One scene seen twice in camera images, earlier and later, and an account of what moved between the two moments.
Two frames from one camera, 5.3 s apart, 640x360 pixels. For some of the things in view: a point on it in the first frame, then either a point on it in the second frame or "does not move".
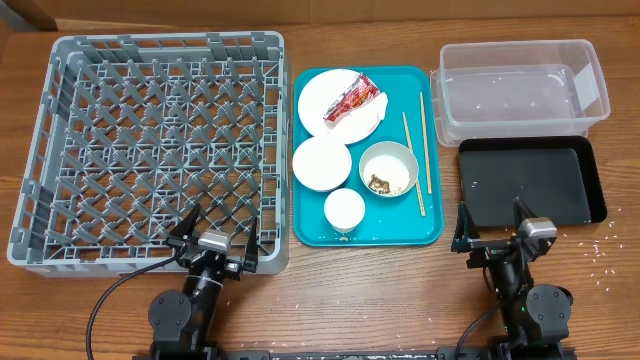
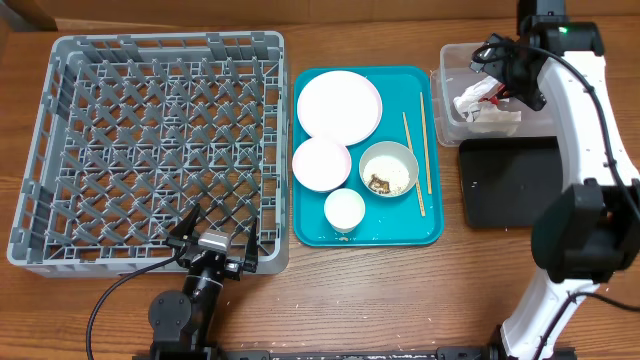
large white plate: x=319 y=95 does not move
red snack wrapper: x=362 y=91 → x=494 y=99
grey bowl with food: x=388 y=169 does not move
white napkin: x=378 y=107 → x=475 y=110
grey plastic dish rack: x=132 y=131 does not move
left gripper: x=206 y=258 does not move
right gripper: x=464 y=239 → x=487 y=59
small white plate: x=321 y=163 does not move
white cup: x=344 y=209 does not move
